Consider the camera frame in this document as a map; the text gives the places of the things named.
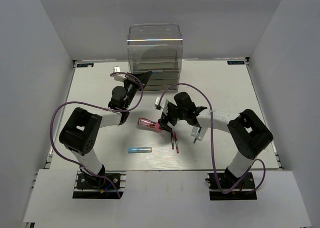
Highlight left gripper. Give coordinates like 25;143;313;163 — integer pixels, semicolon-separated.
123;71;152;109

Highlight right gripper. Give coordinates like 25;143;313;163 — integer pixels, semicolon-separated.
158;102;187;132

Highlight pink capped clip jar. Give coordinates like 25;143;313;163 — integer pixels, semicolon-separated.
137;117;163;133

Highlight clear plastic drawer organizer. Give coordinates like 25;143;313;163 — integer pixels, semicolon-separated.
127;23;183;91

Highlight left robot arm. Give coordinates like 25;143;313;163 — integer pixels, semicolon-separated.
59;67;152;188

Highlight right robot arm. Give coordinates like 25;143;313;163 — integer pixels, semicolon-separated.
155;92;274;188

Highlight purple pen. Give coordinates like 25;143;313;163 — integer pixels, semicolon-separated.
170;132;175;150

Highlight red pen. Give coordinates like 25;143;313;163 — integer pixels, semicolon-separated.
173;132;179;154

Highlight blue eraser stick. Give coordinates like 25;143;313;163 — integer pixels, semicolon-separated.
128;147;153;154

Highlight green pen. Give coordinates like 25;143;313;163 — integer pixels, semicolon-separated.
193;128;202;144

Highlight orange capped highlighter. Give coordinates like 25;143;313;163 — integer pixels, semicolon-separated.
197;128;208;141

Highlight left blue table label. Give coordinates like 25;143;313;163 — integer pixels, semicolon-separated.
76;63;94;68

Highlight blue table label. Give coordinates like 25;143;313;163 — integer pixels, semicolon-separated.
227;60;245;65
76;63;94;68

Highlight right blue table label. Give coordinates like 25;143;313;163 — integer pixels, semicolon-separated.
227;60;245;65

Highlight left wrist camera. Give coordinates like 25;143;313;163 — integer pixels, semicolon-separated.
110;66;130;82

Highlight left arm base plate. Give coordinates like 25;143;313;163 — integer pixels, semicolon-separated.
72;171;127;200

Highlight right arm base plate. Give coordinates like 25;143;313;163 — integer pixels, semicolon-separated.
204;172;258;201

